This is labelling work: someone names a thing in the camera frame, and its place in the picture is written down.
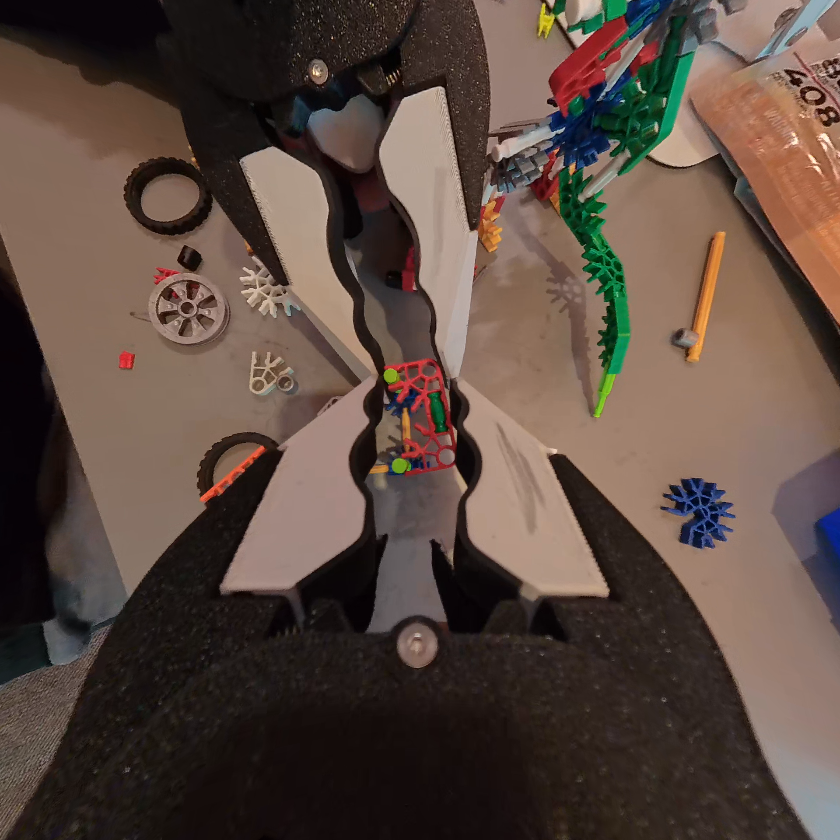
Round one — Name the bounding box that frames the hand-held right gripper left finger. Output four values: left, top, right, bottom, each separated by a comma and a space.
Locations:
218, 381, 384, 605

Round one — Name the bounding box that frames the blue snowflake connector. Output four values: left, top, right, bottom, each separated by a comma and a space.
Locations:
661, 478, 736, 548

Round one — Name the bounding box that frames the blue plastic bin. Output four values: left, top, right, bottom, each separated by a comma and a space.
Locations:
814, 506, 840, 572

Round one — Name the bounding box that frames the orange ladder connector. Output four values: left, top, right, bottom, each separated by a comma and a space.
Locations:
200, 453, 270, 502

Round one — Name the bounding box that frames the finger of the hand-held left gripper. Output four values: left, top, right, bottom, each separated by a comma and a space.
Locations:
378, 83, 480, 384
238, 145, 392, 384

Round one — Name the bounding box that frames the multicolour toy model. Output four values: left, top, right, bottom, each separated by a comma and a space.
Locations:
486, 0, 723, 211

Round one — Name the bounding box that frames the orange rod blue connector frame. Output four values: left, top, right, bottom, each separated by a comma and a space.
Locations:
368, 368, 458, 489

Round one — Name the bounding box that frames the black rubber tire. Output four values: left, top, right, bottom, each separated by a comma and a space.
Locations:
124, 158, 214, 237
197, 434, 283, 506

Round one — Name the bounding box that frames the grey wheel hub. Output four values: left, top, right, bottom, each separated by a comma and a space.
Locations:
147, 273, 231, 346

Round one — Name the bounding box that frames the person's leg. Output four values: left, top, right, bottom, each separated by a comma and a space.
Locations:
0, 250, 139, 788

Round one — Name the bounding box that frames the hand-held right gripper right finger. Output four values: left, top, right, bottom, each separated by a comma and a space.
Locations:
449, 378, 611, 607

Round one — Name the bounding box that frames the orange rod grey end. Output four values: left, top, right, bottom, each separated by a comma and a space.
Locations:
672, 233, 727, 364

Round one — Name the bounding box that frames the red connector pair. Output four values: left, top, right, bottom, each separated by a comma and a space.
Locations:
381, 357, 460, 476

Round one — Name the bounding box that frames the grey fan connector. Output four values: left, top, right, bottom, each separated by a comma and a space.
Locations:
248, 352, 298, 397

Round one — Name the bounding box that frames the printed toy packet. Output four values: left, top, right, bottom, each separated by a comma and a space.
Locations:
689, 53, 840, 329

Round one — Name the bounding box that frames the white snowflake connector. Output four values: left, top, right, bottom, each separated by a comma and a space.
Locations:
239, 263, 300, 320

